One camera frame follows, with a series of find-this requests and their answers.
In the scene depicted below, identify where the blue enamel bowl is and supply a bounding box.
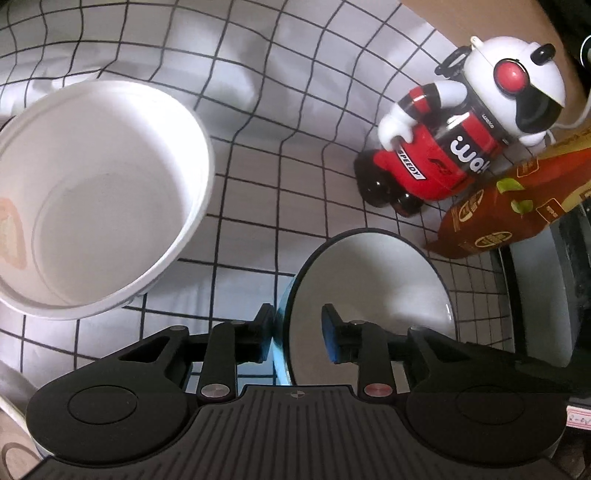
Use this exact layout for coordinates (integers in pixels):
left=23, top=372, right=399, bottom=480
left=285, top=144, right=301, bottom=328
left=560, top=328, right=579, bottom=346
left=273, top=229, right=457, bottom=386

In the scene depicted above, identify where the black microwave oven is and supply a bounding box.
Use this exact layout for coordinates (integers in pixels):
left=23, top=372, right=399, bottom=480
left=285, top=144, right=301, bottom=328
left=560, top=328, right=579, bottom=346
left=491, top=184, right=591, bottom=416

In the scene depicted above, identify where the red snack bag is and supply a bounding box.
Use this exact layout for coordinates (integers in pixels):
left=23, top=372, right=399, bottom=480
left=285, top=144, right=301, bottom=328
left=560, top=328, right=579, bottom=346
left=426, top=129, right=590, bottom=259

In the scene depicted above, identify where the white paper bowl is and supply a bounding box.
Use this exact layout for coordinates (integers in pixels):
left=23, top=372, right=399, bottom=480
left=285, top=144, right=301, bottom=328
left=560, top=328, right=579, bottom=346
left=1, top=80, right=214, bottom=320

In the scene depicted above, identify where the red white toy robot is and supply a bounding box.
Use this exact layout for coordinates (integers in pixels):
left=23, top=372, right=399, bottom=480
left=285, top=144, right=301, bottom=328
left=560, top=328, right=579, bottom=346
left=353, top=36, right=566, bottom=217

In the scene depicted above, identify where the white checkered tablecloth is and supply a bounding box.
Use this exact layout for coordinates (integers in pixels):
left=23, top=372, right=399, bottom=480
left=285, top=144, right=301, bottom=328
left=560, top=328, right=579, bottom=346
left=0, top=0, right=516, bottom=416

